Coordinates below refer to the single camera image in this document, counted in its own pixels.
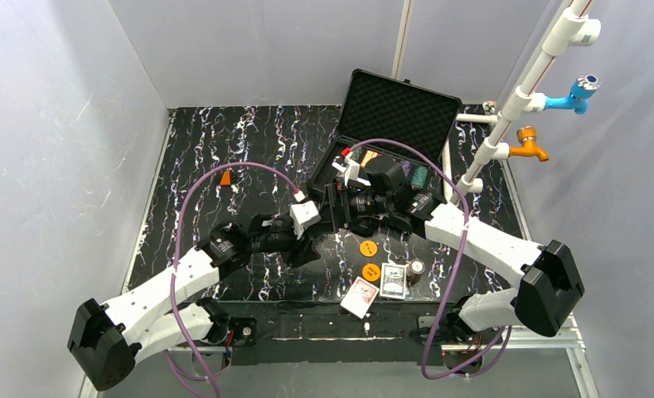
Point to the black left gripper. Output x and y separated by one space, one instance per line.
296 248

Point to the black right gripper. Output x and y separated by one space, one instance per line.
334 207

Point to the orange dealer button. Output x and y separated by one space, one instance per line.
371 272
368 248

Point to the brown poker chip stack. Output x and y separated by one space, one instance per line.
415 271

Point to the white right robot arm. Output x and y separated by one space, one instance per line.
544 280

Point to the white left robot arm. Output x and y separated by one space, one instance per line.
108 339

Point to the black poker set case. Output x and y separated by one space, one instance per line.
397 120

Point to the green chip stack in case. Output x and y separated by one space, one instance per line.
419 178

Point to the blue playing card deck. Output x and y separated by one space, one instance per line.
393 281

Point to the red playing card deck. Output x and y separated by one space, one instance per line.
359 297

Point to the orange plastic tap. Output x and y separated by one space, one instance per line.
528 147

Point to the blue plastic tap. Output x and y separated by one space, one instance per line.
583 88

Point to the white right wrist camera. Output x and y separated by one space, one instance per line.
349 171

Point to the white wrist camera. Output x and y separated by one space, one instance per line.
304 213
349 171

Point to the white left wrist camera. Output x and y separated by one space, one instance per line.
304 213

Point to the white pvc pipe frame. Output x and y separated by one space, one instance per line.
571 27

